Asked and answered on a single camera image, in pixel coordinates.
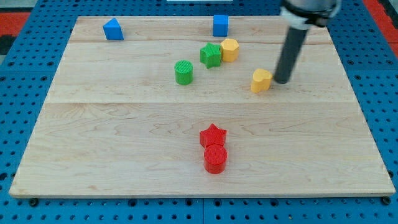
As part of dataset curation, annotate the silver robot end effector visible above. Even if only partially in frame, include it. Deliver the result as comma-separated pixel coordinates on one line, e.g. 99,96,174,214
280,0,341,30

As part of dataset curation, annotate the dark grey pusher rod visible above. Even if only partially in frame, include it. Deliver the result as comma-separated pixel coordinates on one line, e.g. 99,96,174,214
274,27,308,84

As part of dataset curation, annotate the green star block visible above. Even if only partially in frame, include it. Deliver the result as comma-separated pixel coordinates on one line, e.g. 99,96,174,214
200,42,221,68

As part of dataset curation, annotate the red star block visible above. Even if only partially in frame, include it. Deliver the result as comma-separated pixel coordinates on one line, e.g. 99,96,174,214
199,124,227,148

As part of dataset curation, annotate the wooden board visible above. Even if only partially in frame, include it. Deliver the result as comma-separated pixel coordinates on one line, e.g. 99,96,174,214
9,16,396,198

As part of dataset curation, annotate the yellow heart block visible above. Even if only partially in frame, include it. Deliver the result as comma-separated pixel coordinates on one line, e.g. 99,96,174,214
251,68,273,93

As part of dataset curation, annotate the yellow hexagon block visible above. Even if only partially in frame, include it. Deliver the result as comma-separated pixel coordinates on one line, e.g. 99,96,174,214
220,39,239,62

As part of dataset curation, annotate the blue cube block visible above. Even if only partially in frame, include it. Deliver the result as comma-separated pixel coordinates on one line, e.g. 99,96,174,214
213,14,229,37

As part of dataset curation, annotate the green cylinder block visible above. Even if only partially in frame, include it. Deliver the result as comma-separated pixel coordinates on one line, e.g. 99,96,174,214
174,60,193,85

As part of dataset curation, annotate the red cylinder block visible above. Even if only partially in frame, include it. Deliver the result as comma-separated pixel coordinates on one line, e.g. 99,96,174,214
203,144,228,174

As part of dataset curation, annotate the blue triangle block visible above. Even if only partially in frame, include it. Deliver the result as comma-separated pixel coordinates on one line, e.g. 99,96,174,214
103,18,124,40

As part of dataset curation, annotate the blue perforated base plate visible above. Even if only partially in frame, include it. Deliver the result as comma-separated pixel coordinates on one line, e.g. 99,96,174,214
1,0,397,223

